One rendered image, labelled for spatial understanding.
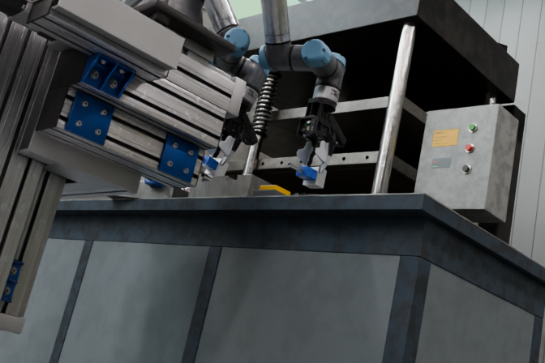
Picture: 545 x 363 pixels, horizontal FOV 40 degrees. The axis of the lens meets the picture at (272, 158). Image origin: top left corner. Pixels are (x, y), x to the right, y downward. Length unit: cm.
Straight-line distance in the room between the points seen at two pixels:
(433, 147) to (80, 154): 158
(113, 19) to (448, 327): 99
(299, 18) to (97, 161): 193
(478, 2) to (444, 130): 282
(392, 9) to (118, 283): 153
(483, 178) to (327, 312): 111
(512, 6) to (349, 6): 234
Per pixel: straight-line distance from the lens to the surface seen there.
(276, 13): 216
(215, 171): 225
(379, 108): 308
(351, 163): 301
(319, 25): 333
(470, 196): 273
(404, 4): 308
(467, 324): 186
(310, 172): 212
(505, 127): 285
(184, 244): 221
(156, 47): 148
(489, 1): 558
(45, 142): 162
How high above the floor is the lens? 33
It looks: 17 degrees up
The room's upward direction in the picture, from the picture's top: 13 degrees clockwise
